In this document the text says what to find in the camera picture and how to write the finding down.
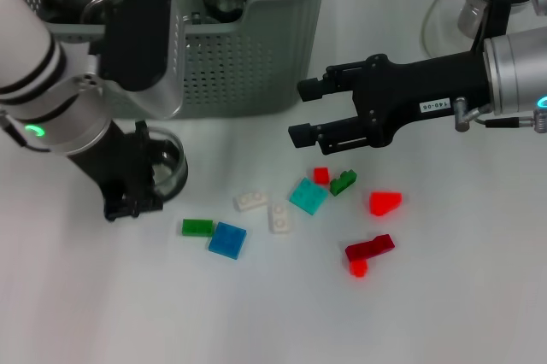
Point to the dark red long brick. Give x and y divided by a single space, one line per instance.
369 248

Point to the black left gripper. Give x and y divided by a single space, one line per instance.
115 167

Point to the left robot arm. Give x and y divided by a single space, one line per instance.
25 52

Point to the small red square brick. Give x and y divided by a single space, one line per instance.
321 175

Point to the white two-stud brick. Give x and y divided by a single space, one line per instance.
281 218
251 201

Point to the teal square plate brick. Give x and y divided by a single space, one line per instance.
308 196

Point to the grey-green perforated storage bin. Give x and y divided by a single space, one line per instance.
248 60

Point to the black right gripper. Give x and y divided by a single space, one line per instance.
419 86

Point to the green stepped brick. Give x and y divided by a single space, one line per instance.
343 183

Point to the small orange-red stud brick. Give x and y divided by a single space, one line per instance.
359 269

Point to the green flat brick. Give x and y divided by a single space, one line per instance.
196 227

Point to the blue square plate brick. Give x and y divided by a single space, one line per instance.
227 240

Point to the orange-red wedge brick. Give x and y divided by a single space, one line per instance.
384 203

